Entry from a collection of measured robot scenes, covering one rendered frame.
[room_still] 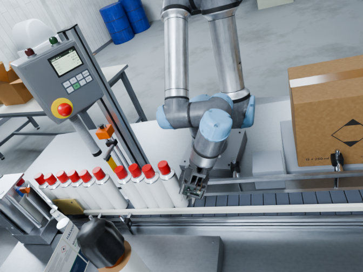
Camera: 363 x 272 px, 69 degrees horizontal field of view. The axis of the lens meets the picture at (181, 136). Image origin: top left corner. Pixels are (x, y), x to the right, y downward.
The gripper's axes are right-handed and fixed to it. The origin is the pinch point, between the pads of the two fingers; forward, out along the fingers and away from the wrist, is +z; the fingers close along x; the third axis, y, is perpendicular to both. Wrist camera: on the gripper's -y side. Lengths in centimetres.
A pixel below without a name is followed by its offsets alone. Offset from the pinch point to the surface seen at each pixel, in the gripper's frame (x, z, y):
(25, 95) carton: -175, 111, -145
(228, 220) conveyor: 14.2, -1.2, 5.9
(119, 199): -22.6, 12.6, 1.1
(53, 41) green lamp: -48, -36, -9
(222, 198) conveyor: 11.6, -0.4, -2.1
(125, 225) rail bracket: -17.0, 12.1, 10.4
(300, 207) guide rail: 30.4, -15.2, 4.6
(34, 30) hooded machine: -307, 152, -355
